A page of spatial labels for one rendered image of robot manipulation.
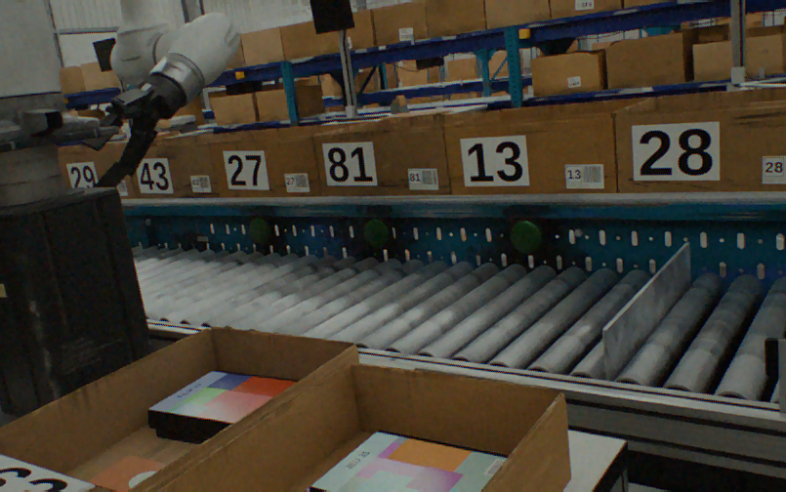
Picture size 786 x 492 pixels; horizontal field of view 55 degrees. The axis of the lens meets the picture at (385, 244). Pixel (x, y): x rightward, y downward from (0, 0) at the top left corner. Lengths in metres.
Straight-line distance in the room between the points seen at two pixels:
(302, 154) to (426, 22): 5.12
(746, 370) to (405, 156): 0.98
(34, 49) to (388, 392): 0.67
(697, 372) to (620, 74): 5.05
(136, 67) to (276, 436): 0.95
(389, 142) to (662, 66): 4.30
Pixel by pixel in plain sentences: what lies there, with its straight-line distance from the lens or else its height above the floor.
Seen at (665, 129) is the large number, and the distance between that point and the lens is 1.55.
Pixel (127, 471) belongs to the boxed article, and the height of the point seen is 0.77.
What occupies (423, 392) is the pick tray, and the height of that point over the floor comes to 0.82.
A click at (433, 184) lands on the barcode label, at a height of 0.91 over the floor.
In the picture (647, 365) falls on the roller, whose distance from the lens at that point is 1.13.
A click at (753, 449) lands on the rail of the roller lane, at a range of 1.03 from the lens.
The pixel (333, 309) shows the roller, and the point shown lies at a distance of 1.51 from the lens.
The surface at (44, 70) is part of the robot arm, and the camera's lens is 1.17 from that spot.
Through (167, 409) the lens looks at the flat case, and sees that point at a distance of 1.05.
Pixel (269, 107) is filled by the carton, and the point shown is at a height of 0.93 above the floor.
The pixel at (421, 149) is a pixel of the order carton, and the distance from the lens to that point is 1.78.
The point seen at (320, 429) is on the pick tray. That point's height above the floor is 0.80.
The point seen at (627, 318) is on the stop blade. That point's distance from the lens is 1.17.
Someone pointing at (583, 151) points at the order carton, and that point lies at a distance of 1.61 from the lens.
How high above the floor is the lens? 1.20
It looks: 13 degrees down
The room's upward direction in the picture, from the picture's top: 8 degrees counter-clockwise
